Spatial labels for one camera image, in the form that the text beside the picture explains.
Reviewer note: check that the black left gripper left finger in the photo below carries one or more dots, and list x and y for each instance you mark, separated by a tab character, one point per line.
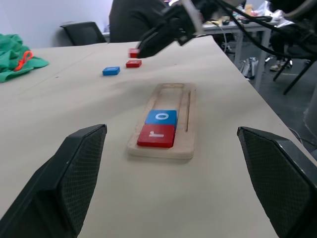
62	178

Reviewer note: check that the blue letter block o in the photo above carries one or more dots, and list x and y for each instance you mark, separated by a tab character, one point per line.
161	117

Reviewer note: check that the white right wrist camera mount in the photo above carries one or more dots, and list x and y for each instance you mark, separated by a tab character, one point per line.
194	17

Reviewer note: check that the white office desk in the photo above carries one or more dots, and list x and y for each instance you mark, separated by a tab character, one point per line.
250	27

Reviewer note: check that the red letter block r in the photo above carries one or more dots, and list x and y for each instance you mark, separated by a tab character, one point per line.
156	135

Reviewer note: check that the black chair with thin legs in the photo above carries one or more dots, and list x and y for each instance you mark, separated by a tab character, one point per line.
297	64

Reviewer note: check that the green cloth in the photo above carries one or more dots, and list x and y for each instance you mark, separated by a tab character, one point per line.
15	59

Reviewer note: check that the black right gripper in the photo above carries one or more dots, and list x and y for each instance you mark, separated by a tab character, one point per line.
177	21

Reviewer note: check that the seated person in black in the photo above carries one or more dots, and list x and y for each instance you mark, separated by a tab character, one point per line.
292	32

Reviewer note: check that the wooden letter tray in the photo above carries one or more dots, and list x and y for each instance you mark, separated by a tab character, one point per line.
163	151

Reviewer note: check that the red letter block o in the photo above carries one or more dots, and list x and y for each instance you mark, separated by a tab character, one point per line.
133	63

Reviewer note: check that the person in dark top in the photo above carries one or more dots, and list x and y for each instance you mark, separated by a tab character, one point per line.
131	19

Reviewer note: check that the black mesh office chair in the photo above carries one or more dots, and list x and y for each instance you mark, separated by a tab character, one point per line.
83	33

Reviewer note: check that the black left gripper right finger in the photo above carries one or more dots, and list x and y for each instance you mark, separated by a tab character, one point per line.
277	178

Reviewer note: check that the black computer mouse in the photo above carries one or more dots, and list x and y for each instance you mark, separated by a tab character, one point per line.
225	22

